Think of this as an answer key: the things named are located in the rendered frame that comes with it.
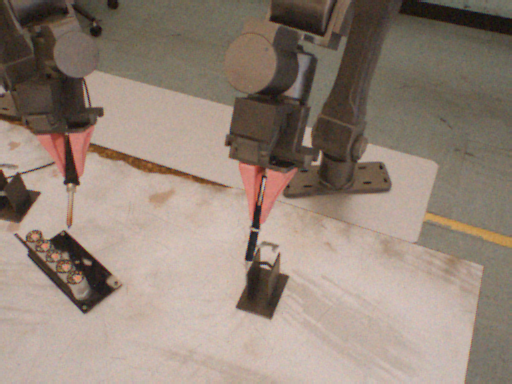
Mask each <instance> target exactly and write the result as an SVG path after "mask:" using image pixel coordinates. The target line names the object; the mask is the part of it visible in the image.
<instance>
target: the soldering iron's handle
mask: <svg viewBox="0 0 512 384"><path fill-rule="evenodd" d="M65 158H66V160H65V180H64V181H63V184H64V185H66V184H67V183H75V184H76V185H77V186H79V185H80V182H79V175H78V173H77V169H76V166H75V158H74V155H73V152H72V148H71V144H70V136H69V133H68V136H67V143H66V154H65Z"/></svg>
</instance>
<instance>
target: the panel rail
mask: <svg viewBox="0 0 512 384"><path fill-rule="evenodd" d="M16 235H17V236H16ZM14 236H15V237H16V238H18V239H19V241H20V242H21V243H23V244H24V247H25V248H27V249H28V251H29V252H30V253H32V254H33V256H34V257H35V258H37V259H38V261H39V262H40V263H42V265H43V266H44V267H45V268H47V270H48V271H49V272H50V273H52V275H53V276H54V277H55V278H57V280H58V281H59V282H60V283H62V285H63V286H64V287H65V288H66V289H67V290H68V291H69V290H70V289H71V287H70V286H69V285H68V284H69V282H65V281H64V280H63V279H62V278H61V277H60V276H59V275H58V274H57V273H58V272H57V271H56V272H55V271H54V270H53V269H52V268H51V267H50V266H49V265H48V264H47V260H46V261H44V260H43V259H42V258H41V257H40V256H39V255H38V253H37V252H38V251H37V250H35V251H34V250H33V248H31V247H30V246H29V245H28V243H27V242H28V241H27V240H26V241H24V239H23V238H21V237H20V236H19V234H18V233H14Z"/></svg>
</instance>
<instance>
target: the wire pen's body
mask: <svg viewBox="0 0 512 384"><path fill-rule="evenodd" d="M266 181H267V176H264V175H262V179H261V183H260V187H259V191H258V195H257V203H256V207H255V211H254V215H253V220H252V225H249V229H250V230H251V231H250V235H249V239H248V243H247V251H246V255H245V259H244V260H245V261H253V258H254V254H255V250H256V246H257V238H258V235H259V231H262V228H261V227H260V226H261V224H260V218H261V210H262V205H263V196H264V191H265V186H266Z"/></svg>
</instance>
